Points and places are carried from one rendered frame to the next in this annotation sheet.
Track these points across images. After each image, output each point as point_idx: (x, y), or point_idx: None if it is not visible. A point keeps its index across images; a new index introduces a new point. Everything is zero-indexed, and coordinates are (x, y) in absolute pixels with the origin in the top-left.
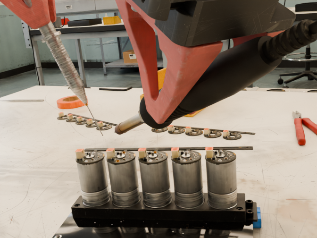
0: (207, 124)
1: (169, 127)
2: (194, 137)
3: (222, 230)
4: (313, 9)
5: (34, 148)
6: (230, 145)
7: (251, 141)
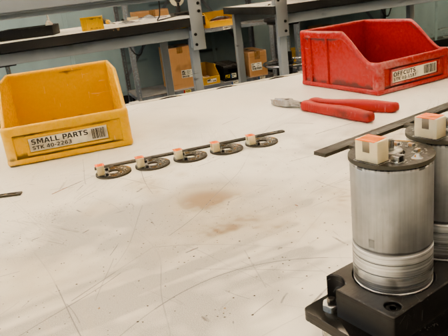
0: (185, 144)
1: (140, 159)
2: (207, 161)
3: None
4: (27, 36)
5: None
6: (287, 149)
7: (301, 138)
